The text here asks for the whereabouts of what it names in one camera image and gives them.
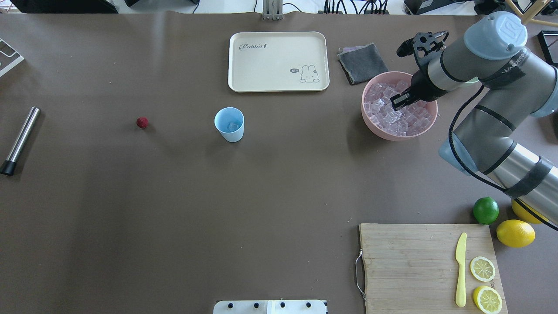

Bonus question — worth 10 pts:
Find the yellow plastic knife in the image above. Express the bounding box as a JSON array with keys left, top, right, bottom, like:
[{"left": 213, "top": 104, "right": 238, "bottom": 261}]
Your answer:
[{"left": 455, "top": 232, "right": 468, "bottom": 307}]

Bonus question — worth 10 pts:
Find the lemon slice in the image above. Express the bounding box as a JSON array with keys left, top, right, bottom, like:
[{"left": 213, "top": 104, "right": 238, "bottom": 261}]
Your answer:
[{"left": 469, "top": 256, "right": 496, "bottom": 282}]

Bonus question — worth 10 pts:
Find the whole lemon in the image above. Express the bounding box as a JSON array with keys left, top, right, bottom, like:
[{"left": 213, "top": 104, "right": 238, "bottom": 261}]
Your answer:
[
  {"left": 496, "top": 219, "right": 536, "bottom": 248},
  {"left": 511, "top": 199, "right": 542, "bottom": 224}
]

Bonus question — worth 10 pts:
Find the clear ice cube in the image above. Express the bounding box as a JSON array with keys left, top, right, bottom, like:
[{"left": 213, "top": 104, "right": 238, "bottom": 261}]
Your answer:
[{"left": 226, "top": 121, "right": 241, "bottom": 133}]

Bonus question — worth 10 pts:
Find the red strawberry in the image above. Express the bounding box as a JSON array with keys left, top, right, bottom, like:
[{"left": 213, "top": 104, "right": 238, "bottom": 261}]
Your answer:
[{"left": 136, "top": 116, "right": 149, "bottom": 129}]

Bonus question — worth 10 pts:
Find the cream rabbit serving tray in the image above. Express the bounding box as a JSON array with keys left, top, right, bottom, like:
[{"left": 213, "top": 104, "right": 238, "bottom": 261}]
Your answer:
[{"left": 228, "top": 31, "right": 330, "bottom": 92}]

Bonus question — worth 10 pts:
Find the wooden glass stand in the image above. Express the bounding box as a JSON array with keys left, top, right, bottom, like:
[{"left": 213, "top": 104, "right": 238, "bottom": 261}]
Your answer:
[{"left": 505, "top": 0, "right": 558, "bottom": 27}]

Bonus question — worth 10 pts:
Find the wooden cutting board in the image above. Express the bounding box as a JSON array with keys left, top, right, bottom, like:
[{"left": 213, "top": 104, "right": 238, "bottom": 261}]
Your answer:
[{"left": 359, "top": 223, "right": 497, "bottom": 314}]

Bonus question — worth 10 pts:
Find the green lime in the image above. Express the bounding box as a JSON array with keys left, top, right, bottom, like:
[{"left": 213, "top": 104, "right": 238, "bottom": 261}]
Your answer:
[{"left": 473, "top": 197, "right": 500, "bottom": 225}]

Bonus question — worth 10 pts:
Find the steel muddler black tip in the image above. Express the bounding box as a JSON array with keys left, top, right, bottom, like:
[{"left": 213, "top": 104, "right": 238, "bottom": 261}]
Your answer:
[{"left": 0, "top": 106, "right": 41, "bottom": 176}]

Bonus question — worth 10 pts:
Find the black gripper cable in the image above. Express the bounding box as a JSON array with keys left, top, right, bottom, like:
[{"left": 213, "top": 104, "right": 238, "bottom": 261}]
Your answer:
[{"left": 448, "top": 85, "right": 558, "bottom": 232}]

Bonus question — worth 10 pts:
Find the grey folded cloth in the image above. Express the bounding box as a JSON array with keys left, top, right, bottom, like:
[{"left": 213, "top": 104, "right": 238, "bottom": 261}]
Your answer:
[{"left": 337, "top": 42, "right": 388, "bottom": 85}]

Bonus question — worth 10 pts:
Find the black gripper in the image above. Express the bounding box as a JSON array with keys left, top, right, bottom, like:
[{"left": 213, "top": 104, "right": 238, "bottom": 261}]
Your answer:
[{"left": 390, "top": 31, "right": 449, "bottom": 111}]

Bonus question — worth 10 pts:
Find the light blue plastic cup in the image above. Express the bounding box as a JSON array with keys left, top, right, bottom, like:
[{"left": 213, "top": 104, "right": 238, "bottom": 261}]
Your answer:
[{"left": 214, "top": 107, "right": 245, "bottom": 143}]

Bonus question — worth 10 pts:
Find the pink bowl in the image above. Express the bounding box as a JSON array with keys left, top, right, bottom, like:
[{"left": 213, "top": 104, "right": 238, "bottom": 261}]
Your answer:
[{"left": 361, "top": 71, "right": 438, "bottom": 141}]

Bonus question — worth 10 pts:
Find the lemon half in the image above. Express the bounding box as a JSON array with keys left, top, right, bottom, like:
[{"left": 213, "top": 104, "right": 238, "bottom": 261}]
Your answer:
[{"left": 473, "top": 286, "right": 504, "bottom": 314}]

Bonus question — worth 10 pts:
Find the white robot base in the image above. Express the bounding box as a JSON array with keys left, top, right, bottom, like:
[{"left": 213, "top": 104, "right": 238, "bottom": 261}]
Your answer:
[{"left": 213, "top": 299, "right": 328, "bottom": 314}]

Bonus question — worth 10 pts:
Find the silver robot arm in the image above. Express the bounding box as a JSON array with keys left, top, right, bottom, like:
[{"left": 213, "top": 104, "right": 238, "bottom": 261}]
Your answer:
[{"left": 391, "top": 11, "right": 558, "bottom": 223}]

